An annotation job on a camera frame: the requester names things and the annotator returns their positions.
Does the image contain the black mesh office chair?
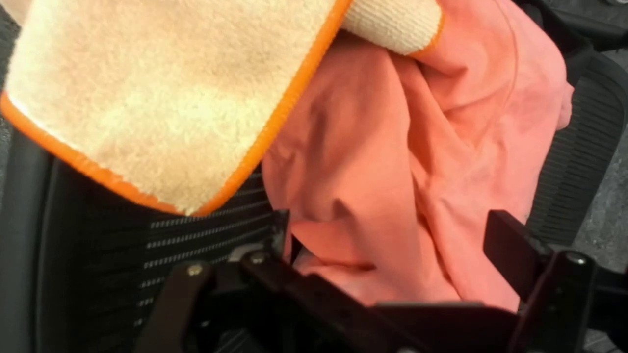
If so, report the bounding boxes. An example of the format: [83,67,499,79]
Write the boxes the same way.
[0,0,628,353]

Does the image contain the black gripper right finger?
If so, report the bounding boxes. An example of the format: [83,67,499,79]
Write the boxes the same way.
[485,209,599,353]

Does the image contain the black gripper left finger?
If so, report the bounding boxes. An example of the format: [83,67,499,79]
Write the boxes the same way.
[134,209,370,353]

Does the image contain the cream cloth with orange edge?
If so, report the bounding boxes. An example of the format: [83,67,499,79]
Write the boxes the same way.
[0,0,448,220]

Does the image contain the pink shirt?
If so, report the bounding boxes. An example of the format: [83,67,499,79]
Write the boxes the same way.
[262,0,578,313]

